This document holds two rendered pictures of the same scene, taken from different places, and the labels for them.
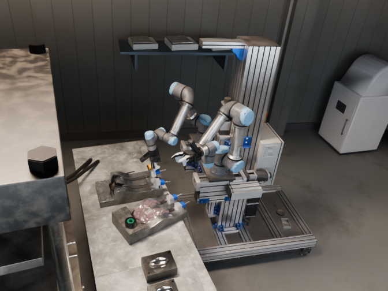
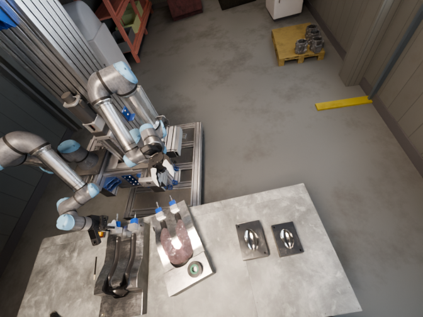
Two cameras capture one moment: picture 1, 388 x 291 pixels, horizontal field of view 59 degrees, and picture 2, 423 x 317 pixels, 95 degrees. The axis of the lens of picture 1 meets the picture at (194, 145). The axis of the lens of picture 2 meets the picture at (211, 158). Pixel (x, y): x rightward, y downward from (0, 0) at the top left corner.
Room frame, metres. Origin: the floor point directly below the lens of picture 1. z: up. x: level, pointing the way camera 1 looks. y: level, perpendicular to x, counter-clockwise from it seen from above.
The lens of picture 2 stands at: (1.38, 0.36, 2.11)
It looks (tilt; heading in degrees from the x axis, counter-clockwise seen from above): 55 degrees down; 303
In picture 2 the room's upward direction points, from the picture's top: 20 degrees counter-clockwise
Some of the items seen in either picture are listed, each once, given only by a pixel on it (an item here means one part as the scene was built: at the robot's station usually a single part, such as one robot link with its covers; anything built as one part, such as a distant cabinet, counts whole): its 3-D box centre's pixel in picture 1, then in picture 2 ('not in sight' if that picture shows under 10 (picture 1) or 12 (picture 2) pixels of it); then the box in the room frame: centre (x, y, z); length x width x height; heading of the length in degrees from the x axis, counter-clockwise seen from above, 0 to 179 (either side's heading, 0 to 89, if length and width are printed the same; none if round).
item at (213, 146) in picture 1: (211, 148); (149, 135); (2.00, -0.12, 1.43); 0.11 x 0.08 x 0.09; 133
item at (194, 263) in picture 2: (130, 222); (195, 269); (1.72, 0.38, 0.93); 0.08 x 0.08 x 0.04
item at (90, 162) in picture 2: (203, 134); (85, 158); (2.75, -0.08, 1.09); 0.15 x 0.15 x 0.10
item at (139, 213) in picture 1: (150, 209); (175, 241); (1.90, 0.27, 0.90); 0.26 x 0.18 x 0.08; 132
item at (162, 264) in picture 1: (159, 265); (251, 239); (1.45, 0.15, 0.83); 0.20 x 0.15 x 0.07; 115
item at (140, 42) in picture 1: (142, 42); not in sight; (3.91, 0.70, 1.52); 0.31 x 0.30 x 0.08; 107
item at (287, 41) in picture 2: not in sight; (296, 38); (1.33, -3.44, 0.15); 1.07 x 0.75 x 0.30; 107
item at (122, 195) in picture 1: (128, 185); (123, 266); (2.18, 0.50, 0.87); 0.50 x 0.26 x 0.14; 115
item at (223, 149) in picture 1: (222, 155); (138, 140); (2.27, -0.23, 1.20); 0.13 x 0.12 x 0.14; 43
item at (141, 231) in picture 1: (150, 214); (179, 242); (1.89, 0.27, 0.85); 0.50 x 0.26 x 0.11; 132
